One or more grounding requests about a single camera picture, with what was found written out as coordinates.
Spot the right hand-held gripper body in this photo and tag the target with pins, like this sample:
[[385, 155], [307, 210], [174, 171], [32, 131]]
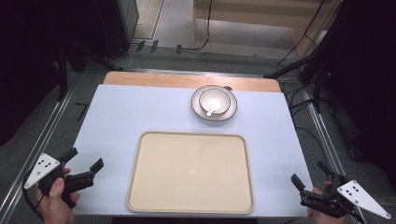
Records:
[[362, 199]]

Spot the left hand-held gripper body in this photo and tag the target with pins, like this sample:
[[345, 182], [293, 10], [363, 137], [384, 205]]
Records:
[[42, 169]]

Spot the person's left hand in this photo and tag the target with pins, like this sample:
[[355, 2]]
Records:
[[56, 208]]

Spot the person's right hand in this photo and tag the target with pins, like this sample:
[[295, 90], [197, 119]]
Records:
[[323, 219]]

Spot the light blue table mat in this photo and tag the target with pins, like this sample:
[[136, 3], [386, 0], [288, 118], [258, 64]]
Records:
[[124, 115]]

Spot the black metal stand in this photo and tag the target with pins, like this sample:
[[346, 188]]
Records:
[[63, 74], [318, 87]]

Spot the beige plastic tray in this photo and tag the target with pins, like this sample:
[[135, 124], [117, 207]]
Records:
[[190, 174]]

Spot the dark curtain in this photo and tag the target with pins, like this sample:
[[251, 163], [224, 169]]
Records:
[[364, 77], [28, 46]]

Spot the white ceramic spoon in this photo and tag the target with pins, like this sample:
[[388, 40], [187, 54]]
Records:
[[210, 111]]

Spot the white plate with dark rim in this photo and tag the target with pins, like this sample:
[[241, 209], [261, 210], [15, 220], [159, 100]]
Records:
[[196, 105]]

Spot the white bowl with dark rim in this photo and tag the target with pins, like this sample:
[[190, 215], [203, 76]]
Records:
[[214, 96]]

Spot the black power plug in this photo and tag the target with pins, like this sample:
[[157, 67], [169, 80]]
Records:
[[140, 45], [154, 45], [179, 49]]

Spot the dark cabinet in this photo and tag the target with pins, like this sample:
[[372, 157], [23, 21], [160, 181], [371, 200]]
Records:
[[124, 25]]

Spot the light wooden shelf unit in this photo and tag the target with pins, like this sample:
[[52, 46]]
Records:
[[249, 18]]

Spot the aluminium frame rail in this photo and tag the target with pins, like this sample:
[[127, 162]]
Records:
[[326, 140], [51, 124], [186, 72]]

